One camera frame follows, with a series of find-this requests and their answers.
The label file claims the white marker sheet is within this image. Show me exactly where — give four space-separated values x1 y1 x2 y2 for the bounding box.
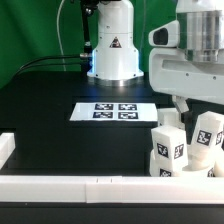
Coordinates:
70 102 158 122

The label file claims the white fence bar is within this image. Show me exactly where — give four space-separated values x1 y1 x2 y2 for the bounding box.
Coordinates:
0 133 15 170
0 175 224 204

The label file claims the grey thin cable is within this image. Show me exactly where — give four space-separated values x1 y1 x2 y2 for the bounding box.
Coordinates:
55 0 68 72

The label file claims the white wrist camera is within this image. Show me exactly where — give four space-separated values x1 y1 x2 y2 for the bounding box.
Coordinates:
148 20 180 48

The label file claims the black cable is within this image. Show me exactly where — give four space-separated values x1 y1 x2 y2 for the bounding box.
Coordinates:
14 53 91 79

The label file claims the white front fence bar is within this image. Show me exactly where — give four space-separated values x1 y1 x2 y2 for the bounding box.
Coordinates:
0 175 224 204

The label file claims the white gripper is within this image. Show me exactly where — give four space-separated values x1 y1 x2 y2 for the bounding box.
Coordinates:
149 48 224 124

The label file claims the white left fence bar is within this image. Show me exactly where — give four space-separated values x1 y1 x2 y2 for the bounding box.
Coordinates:
0 133 15 170

